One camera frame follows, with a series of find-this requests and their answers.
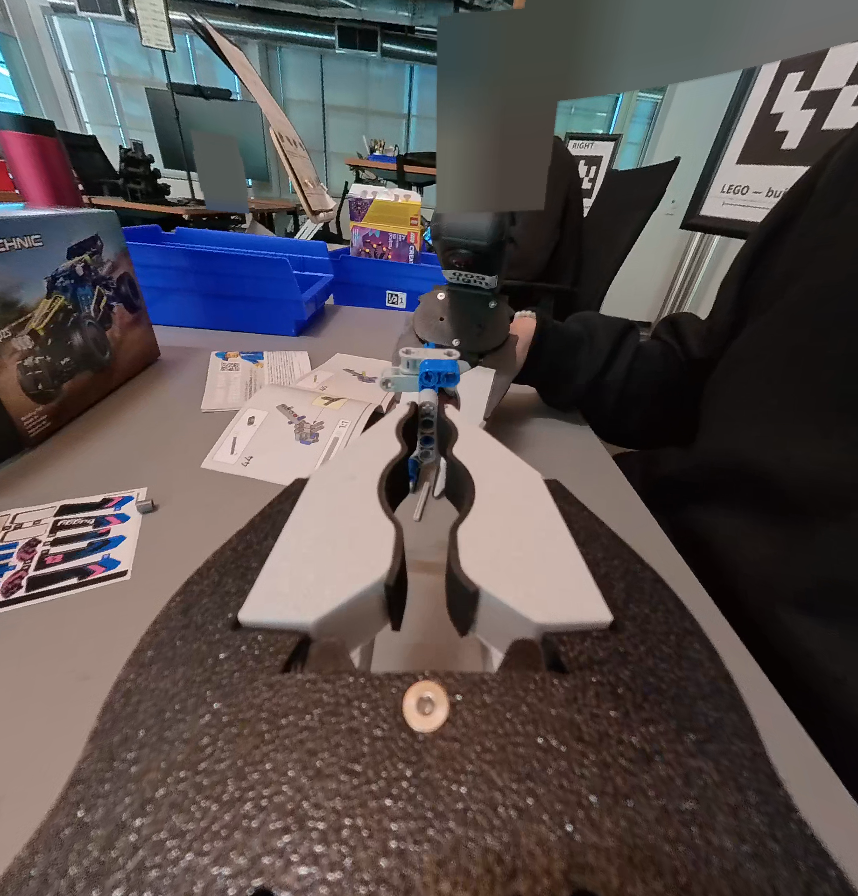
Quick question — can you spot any lego set box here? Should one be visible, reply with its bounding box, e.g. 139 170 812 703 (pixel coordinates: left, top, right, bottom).
0 208 161 449

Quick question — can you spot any person's dark clothing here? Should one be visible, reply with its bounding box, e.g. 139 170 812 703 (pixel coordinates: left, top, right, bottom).
611 115 858 827

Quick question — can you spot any blue grey lego assembly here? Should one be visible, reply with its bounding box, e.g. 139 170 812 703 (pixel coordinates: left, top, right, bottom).
380 345 465 523

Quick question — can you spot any large framed marker poster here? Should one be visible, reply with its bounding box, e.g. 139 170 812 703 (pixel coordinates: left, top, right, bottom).
681 38 858 239

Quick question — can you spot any open instruction booklet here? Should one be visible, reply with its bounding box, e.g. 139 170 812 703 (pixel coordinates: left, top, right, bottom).
200 352 396 487

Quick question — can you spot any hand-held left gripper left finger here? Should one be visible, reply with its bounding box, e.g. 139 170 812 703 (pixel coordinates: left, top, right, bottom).
237 403 421 671

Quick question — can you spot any leaning wooden board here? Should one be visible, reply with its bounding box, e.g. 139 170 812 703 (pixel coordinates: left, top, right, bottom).
191 10 340 226

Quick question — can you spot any black chair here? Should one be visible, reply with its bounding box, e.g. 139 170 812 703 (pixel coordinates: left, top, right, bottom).
597 155 682 319

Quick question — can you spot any dark computer monitor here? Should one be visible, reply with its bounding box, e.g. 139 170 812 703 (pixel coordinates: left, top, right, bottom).
145 87 272 186

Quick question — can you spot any printed paper leaflet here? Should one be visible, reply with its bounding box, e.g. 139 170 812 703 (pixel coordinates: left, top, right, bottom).
200 350 312 414

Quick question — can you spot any yellow lego box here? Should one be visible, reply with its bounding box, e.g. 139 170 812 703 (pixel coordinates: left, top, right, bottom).
365 198 424 232

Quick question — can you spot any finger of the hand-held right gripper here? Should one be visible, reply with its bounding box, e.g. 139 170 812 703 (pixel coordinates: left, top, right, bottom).
460 353 521 429

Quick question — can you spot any small framed marker sign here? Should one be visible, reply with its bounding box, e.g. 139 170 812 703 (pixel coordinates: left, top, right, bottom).
562 133 622 218

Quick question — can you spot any person's right hand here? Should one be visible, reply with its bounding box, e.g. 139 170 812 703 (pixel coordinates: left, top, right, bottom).
507 310 540 372

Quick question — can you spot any purple lego box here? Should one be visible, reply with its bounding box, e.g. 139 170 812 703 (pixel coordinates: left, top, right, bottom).
347 183 424 265

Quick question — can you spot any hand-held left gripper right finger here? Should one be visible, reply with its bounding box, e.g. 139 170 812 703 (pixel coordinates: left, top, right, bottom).
439 405 616 672

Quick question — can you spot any blue plastic bin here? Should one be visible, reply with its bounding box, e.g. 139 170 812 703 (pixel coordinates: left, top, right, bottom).
329 246 450 310
123 224 334 337

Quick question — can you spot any sticker sheet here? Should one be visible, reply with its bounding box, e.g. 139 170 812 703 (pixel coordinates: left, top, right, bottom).
0 488 148 618

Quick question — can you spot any person's right forearm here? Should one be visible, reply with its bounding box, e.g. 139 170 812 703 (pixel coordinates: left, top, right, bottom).
514 308 752 449

